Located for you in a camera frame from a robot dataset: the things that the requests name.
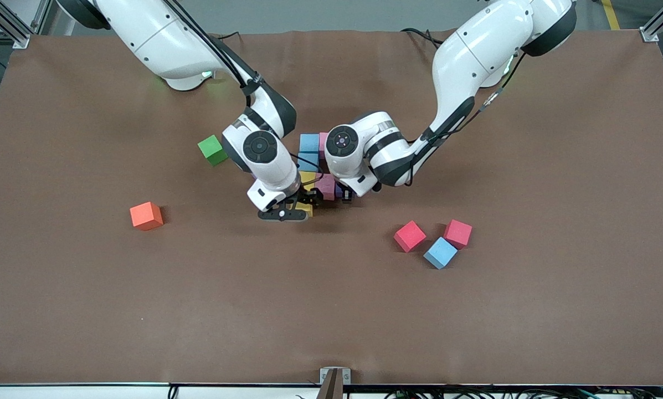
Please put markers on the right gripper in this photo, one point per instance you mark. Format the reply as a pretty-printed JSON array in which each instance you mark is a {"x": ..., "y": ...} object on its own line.
[{"x": 308, "y": 197}]

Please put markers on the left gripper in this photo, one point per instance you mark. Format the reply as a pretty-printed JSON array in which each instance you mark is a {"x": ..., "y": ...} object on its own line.
[{"x": 346, "y": 194}]

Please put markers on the purple foam cube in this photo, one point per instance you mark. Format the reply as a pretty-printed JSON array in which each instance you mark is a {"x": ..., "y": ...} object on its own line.
[{"x": 338, "y": 191}]

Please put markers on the yellow foam cube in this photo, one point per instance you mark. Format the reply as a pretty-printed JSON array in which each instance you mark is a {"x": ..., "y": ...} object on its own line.
[
  {"x": 307, "y": 177},
  {"x": 304, "y": 210}
]

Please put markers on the pink foam cube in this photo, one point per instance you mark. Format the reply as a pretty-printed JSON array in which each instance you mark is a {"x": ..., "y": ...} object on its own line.
[
  {"x": 327, "y": 187},
  {"x": 323, "y": 144}
]

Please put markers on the blue foam cube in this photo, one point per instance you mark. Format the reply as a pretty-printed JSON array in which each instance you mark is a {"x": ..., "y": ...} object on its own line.
[
  {"x": 309, "y": 143},
  {"x": 441, "y": 252},
  {"x": 308, "y": 162}
]

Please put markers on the red foam cube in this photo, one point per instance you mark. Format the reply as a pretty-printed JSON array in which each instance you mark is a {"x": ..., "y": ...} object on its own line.
[
  {"x": 458, "y": 234},
  {"x": 410, "y": 236}
]

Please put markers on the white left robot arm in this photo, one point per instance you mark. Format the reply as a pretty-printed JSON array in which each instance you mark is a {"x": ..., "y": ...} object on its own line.
[{"x": 481, "y": 44}]

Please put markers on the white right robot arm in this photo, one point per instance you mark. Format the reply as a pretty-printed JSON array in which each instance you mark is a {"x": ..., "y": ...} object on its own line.
[{"x": 165, "y": 39}]

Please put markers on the green foam cube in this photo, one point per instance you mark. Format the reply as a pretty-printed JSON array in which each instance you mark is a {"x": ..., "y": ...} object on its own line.
[{"x": 211, "y": 151}]

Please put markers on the brown paper table cover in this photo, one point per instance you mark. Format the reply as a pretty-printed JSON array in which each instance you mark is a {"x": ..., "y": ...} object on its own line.
[{"x": 331, "y": 310}]

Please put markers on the orange foam cube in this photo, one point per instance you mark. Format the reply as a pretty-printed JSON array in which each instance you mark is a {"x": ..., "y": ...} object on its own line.
[{"x": 145, "y": 216}]

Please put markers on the grey metal mounting bracket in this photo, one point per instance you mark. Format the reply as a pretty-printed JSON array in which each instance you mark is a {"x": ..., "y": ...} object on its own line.
[{"x": 324, "y": 377}]

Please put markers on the aluminium frame post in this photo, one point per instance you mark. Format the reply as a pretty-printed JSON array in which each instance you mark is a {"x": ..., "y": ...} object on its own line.
[
  {"x": 653, "y": 33},
  {"x": 10, "y": 32}
]

